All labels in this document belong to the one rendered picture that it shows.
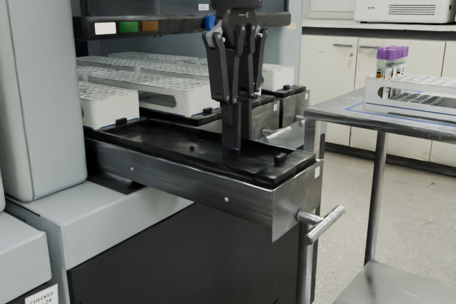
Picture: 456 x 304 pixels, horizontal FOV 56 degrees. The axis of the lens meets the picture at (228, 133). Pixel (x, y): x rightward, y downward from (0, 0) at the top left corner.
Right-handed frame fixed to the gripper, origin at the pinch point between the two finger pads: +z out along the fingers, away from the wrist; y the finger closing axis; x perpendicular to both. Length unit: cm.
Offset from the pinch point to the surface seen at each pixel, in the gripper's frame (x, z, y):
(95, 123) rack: -22.0, 1.7, 9.3
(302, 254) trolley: 0.9, 34.3, -23.3
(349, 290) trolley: 3, 57, -47
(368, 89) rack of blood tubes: 9.9, -1.6, -29.0
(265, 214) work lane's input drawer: 12.3, 6.9, 11.3
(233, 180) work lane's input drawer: 7.5, 3.8, 11.3
